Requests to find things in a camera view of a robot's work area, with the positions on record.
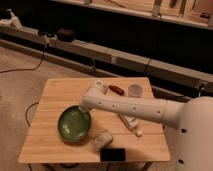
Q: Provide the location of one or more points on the green ceramic bowl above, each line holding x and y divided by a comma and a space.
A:
73, 124

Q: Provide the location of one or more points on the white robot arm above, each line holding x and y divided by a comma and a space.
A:
192, 119

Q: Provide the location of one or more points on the red brown snack bar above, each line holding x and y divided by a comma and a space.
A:
116, 90

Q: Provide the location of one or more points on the white plastic bottle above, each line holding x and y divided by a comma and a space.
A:
132, 124

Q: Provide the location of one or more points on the black rectangular box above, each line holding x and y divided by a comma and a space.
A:
112, 154

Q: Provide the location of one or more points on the black round device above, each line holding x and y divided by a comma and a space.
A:
66, 35

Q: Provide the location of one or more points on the white object on ledge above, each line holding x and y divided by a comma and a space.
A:
13, 21

